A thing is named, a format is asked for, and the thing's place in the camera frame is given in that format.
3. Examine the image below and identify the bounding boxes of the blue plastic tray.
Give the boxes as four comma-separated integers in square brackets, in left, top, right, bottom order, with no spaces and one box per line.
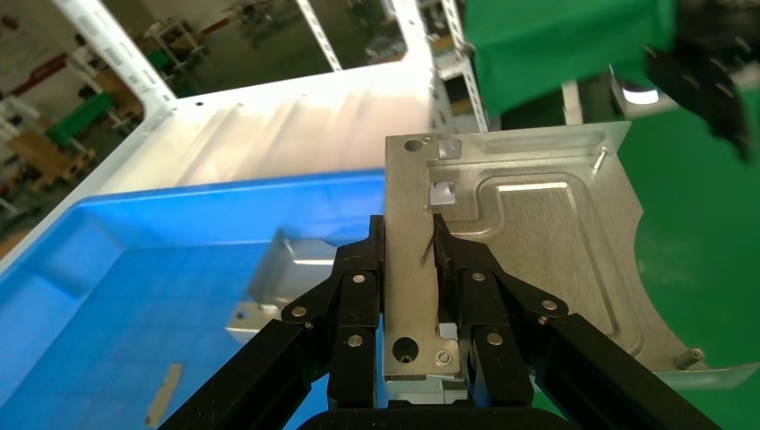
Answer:
[0,168,387,430]

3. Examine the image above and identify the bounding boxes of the metal plate with holes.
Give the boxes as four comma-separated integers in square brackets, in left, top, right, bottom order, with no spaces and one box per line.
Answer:
[381,121,760,406]

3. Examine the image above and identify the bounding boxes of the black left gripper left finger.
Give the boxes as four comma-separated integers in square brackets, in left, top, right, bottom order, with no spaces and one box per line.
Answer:
[159,214,387,430]

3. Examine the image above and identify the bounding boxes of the white perforated shelf upright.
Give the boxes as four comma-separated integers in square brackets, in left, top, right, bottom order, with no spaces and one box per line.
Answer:
[388,0,442,67]
[52,0,177,117]

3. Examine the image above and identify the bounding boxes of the white background shelf rack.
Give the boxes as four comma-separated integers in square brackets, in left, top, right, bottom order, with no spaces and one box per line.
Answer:
[295,0,492,133]

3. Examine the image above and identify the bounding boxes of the beige tape piece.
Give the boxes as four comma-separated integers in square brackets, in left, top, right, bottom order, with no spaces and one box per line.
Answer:
[144,362,185,429]

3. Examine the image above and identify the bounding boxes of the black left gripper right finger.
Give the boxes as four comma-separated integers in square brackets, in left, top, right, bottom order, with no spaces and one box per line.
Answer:
[432,213,723,430]

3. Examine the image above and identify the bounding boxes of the white metal shelf cart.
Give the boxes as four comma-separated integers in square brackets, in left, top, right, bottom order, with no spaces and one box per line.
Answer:
[0,57,439,280]

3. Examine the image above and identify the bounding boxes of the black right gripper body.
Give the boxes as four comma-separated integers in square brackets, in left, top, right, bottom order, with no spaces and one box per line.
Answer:
[677,0,760,64]

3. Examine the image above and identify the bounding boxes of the large bent metal bracket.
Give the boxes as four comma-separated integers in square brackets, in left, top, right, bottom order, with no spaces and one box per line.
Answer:
[224,227,341,347]

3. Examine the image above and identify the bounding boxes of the green background table cloth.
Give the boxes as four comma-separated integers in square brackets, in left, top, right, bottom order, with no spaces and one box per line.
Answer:
[462,0,679,118]

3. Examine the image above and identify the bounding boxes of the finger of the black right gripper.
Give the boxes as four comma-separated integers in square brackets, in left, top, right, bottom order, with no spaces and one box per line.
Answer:
[644,46,753,162]

